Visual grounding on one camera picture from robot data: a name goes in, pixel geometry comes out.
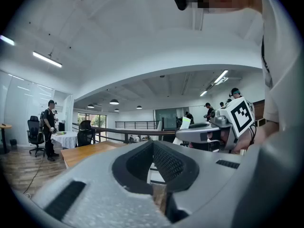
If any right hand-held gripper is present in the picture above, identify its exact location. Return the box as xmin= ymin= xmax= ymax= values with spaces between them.
xmin=175 ymin=96 xmax=256 ymax=152

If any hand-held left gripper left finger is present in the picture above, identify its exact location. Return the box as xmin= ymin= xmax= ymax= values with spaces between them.
xmin=30 ymin=141 xmax=176 ymax=228

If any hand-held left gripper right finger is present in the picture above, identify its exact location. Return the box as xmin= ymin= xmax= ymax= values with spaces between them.
xmin=153 ymin=141 xmax=243 ymax=228

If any person's right forearm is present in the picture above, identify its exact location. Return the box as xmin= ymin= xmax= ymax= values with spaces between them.
xmin=232 ymin=120 xmax=280 ymax=154

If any person's right hand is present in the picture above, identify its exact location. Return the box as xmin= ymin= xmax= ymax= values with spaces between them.
xmin=206 ymin=129 xmax=230 ymax=144

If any black office chair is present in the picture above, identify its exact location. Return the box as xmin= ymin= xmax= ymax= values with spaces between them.
xmin=77 ymin=120 xmax=96 ymax=148

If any black metal balcony railing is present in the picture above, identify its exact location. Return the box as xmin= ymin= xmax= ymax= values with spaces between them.
xmin=115 ymin=120 xmax=161 ymax=130

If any table with white cloth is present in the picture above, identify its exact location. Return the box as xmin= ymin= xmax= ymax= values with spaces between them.
xmin=50 ymin=131 xmax=79 ymax=150

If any large window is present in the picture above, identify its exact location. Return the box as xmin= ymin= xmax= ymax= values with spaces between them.
xmin=77 ymin=113 xmax=107 ymax=128

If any office chair with headrest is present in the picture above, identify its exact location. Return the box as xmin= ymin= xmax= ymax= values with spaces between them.
xmin=27 ymin=115 xmax=46 ymax=158

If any person's white shirt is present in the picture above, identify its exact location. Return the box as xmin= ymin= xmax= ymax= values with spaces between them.
xmin=258 ymin=0 xmax=304 ymax=142

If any wooden desk with black legs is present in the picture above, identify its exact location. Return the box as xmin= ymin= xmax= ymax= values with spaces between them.
xmin=0 ymin=123 xmax=12 ymax=154

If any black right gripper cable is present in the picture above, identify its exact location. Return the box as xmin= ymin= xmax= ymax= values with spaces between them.
xmin=248 ymin=124 xmax=258 ymax=145

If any black floor cable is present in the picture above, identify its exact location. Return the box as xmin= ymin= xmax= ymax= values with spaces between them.
xmin=23 ymin=159 xmax=45 ymax=195

